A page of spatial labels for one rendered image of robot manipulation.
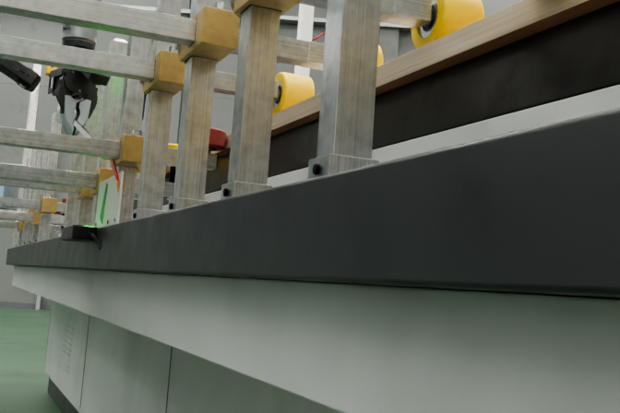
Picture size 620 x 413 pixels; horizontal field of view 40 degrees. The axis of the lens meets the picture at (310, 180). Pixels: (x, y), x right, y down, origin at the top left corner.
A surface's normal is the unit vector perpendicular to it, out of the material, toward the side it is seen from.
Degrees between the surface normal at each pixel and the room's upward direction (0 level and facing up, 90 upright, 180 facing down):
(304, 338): 90
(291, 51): 90
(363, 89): 90
